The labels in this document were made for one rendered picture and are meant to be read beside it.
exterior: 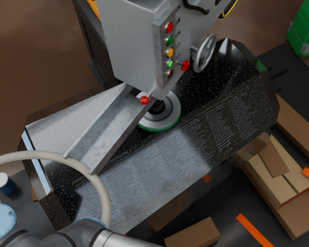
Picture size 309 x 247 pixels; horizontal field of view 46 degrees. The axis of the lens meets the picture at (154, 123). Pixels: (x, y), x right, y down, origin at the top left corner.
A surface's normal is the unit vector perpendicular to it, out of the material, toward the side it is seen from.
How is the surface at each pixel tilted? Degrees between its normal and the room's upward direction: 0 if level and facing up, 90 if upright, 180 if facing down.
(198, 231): 0
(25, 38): 0
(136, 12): 90
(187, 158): 45
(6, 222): 23
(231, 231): 0
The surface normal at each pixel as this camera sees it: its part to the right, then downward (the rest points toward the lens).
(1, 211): 0.07, -0.79
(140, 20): -0.55, 0.73
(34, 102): -0.06, -0.51
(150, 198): 0.32, 0.14
